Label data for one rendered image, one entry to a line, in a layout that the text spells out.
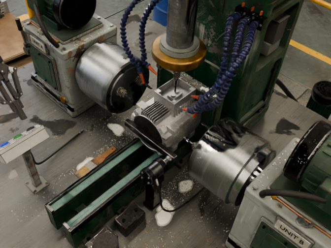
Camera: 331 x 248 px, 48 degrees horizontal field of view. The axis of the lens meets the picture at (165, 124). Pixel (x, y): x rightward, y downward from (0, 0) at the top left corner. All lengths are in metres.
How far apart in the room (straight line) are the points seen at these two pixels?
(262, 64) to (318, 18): 2.95
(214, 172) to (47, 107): 0.94
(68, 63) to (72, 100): 0.20
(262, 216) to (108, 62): 0.79
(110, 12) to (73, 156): 2.60
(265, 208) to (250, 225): 0.13
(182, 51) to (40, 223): 0.80
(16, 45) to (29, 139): 2.14
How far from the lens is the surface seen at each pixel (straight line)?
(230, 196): 1.24
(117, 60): 1.47
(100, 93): 1.47
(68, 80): 1.62
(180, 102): 1.34
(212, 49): 1.43
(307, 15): 4.39
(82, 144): 1.66
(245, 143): 1.21
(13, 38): 3.53
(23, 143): 1.35
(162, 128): 1.31
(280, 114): 1.88
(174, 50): 1.20
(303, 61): 3.69
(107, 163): 1.43
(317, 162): 1.02
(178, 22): 1.15
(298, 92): 2.64
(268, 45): 1.46
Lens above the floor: 2.06
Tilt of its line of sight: 47 degrees down
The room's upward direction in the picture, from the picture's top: 4 degrees clockwise
